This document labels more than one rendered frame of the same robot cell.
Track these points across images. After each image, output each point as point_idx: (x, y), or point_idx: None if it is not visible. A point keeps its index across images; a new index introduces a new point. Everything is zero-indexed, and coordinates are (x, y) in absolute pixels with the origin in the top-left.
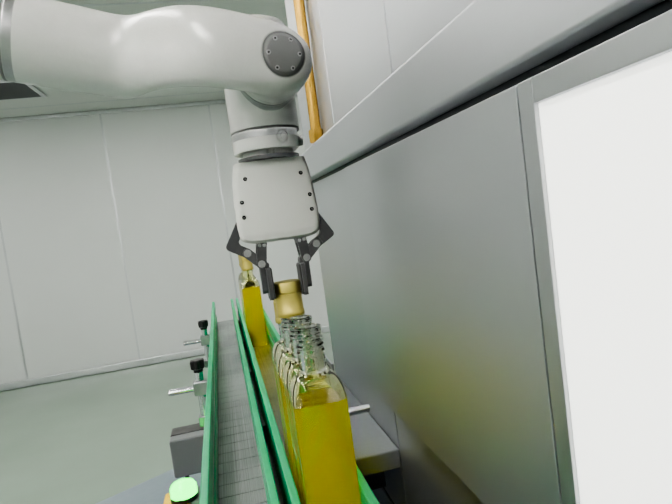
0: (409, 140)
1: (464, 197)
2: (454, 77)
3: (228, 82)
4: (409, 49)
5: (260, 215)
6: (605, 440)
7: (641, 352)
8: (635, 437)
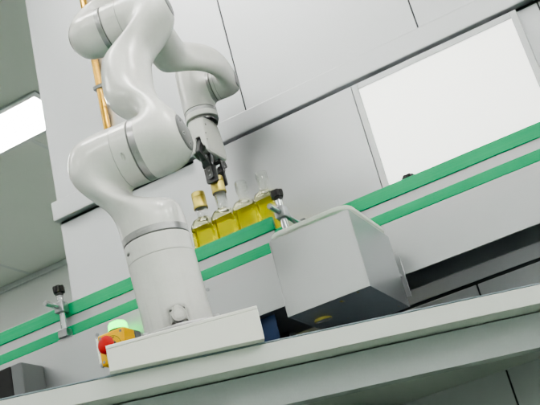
0: (284, 119)
1: (325, 123)
2: (313, 93)
3: (225, 77)
4: (264, 97)
5: (212, 141)
6: (392, 153)
7: (398, 127)
8: (400, 145)
